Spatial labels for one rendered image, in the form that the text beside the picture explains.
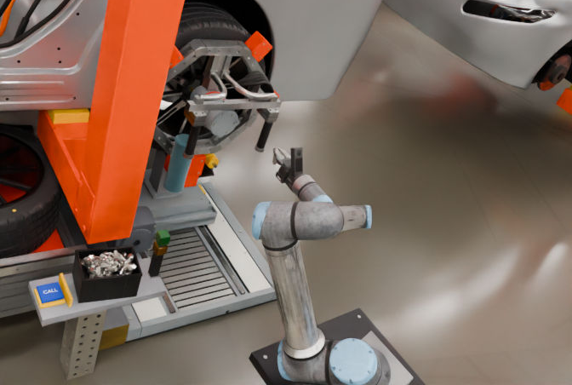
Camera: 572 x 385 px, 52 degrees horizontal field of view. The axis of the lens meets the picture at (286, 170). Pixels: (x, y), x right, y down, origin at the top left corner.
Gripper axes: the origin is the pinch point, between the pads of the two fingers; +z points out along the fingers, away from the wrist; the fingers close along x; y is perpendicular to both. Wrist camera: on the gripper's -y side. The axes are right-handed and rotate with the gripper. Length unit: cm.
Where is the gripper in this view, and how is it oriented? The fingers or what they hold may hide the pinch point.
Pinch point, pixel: (277, 147)
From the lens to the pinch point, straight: 241.3
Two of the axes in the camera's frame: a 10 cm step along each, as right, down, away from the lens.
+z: -5.2, -6.2, 5.9
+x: 8.0, -1.0, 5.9
